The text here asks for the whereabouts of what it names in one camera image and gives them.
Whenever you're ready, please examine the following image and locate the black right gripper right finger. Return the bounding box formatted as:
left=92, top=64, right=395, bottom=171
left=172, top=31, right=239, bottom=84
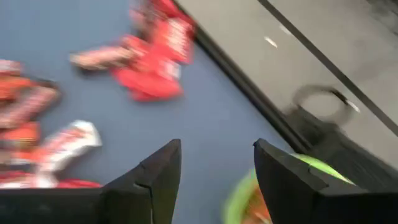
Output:
left=253, top=138, right=330, bottom=224

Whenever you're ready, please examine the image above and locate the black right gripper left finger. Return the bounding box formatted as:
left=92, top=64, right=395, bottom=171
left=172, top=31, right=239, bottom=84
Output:
left=104, top=139, right=182, bottom=224

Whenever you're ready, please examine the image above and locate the orange Reese's candy pack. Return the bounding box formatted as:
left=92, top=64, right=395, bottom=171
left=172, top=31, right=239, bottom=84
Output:
left=0, top=58, right=37, bottom=100
left=0, top=121, right=41, bottom=151
left=244, top=185, right=272, bottom=224

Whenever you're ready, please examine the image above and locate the red white KitKat pack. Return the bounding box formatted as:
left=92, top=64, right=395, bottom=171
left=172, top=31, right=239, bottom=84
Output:
left=36, top=119, right=103, bottom=175
left=0, top=170, right=60, bottom=190

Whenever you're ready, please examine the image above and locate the green plastic bucket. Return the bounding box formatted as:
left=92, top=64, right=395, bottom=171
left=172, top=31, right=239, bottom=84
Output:
left=223, top=152, right=356, bottom=224

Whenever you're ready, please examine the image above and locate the black coiled cable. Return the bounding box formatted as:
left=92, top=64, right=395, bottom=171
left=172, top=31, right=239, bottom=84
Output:
left=291, top=84, right=362, bottom=126

